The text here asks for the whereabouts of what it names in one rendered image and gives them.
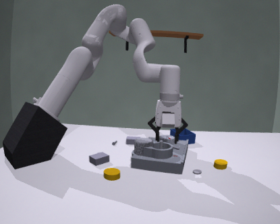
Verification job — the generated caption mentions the yellow short cylinder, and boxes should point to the yellow short cylinder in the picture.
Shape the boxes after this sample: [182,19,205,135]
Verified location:
[214,159,227,170]
[104,168,120,181]

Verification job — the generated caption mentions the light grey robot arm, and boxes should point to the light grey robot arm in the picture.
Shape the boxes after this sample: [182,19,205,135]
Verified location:
[33,4,184,122]

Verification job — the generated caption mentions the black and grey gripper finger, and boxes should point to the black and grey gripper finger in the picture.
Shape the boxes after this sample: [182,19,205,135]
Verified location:
[148,116,161,142]
[175,118,188,144]

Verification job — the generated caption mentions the grey gear with red arrow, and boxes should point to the grey gear with red arrow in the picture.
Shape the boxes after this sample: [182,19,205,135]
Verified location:
[159,135,175,144]

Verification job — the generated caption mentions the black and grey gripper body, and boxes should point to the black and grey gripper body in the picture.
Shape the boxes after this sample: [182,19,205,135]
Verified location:
[155,99,181,128]

